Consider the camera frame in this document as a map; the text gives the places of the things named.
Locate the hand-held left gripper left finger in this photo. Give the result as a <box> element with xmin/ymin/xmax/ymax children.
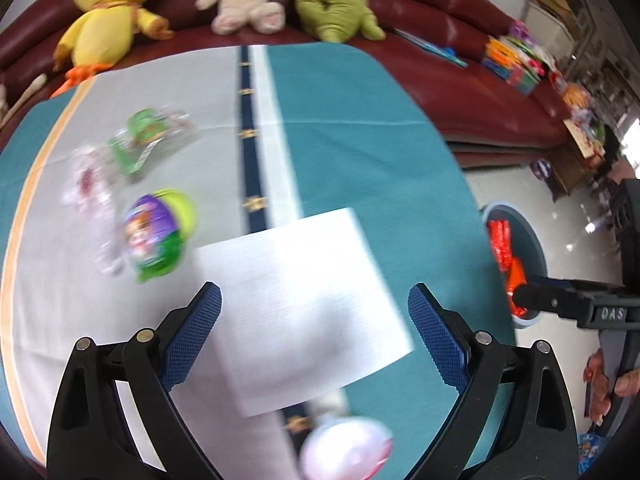
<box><xmin>46</xmin><ymin>281</ymin><xmax>223</xmax><ymax>480</ymax></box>

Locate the teal printed tablecloth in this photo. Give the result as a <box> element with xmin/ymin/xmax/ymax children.
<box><xmin>0</xmin><ymin>44</ymin><xmax>518</xmax><ymax>480</ymax></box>

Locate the heap of boxed toys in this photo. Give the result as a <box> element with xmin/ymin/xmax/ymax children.
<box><xmin>550</xmin><ymin>72</ymin><xmax>607</xmax><ymax>161</ymax></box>

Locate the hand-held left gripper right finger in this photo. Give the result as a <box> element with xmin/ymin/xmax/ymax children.
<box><xmin>407</xmin><ymin>282</ymin><xmax>581</xmax><ymax>480</ymax></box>

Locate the dark red leather sofa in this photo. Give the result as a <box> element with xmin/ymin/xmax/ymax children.
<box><xmin>0</xmin><ymin>0</ymin><xmax>571</xmax><ymax>171</ymax></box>

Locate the red plastic bag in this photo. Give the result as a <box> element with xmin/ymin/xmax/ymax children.
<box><xmin>487</xmin><ymin>219</ymin><xmax>530</xmax><ymax>321</ymax></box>

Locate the yellow chick plush toy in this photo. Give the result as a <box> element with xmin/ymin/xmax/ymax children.
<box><xmin>50</xmin><ymin>0</ymin><xmax>178</xmax><ymax>99</ymax></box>

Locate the beige long plush toy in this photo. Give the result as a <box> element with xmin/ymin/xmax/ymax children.
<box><xmin>0</xmin><ymin>74</ymin><xmax>48</xmax><ymax>128</ymax></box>

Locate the wooden side table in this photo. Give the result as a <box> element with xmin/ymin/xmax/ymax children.
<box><xmin>547</xmin><ymin>147</ymin><xmax>601</xmax><ymax>203</ymax></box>

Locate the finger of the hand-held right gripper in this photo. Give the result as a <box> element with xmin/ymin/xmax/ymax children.
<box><xmin>542</xmin><ymin>275</ymin><xmax>626</xmax><ymax>291</ymax></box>
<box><xmin>514</xmin><ymin>283</ymin><xmax>596</xmax><ymax>319</ymax></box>

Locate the white tissue sheet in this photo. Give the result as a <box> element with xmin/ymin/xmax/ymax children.
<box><xmin>195</xmin><ymin>207</ymin><xmax>416</xmax><ymax>418</ymax></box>

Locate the clear plastic wrapper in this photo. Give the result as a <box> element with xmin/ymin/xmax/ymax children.
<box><xmin>62</xmin><ymin>145</ymin><xmax>126</xmax><ymax>276</ymax></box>

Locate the teal plastic basin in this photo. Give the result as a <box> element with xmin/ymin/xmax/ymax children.
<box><xmin>479</xmin><ymin>201</ymin><xmax>546</xmax><ymax>331</ymax></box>

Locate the green dinosaur plush toy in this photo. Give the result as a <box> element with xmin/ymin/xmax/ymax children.
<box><xmin>287</xmin><ymin>0</ymin><xmax>387</xmax><ymax>43</ymax></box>

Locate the open cardboard box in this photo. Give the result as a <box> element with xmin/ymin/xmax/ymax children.
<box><xmin>510</xmin><ymin>0</ymin><xmax>576</xmax><ymax>51</ymax></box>

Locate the green cup with purple lid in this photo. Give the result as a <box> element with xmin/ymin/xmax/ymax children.
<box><xmin>122</xmin><ymin>189</ymin><xmax>198</xmax><ymax>283</ymax></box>

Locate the person's right hand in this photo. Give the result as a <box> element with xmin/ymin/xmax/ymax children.
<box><xmin>584</xmin><ymin>350</ymin><xmax>640</xmax><ymax>422</ymax></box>

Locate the blue picture book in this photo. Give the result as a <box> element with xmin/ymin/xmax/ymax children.
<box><xmin>392</xmin><ymin>27</ymin><xmax>468</xmax><ymax>68</ymax></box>

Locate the white pink plastic bowl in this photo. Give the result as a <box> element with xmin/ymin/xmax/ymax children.
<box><xmin>299</xmin><ymin>415</ymin><xmax>396</xmax><ymax>480</ymax></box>

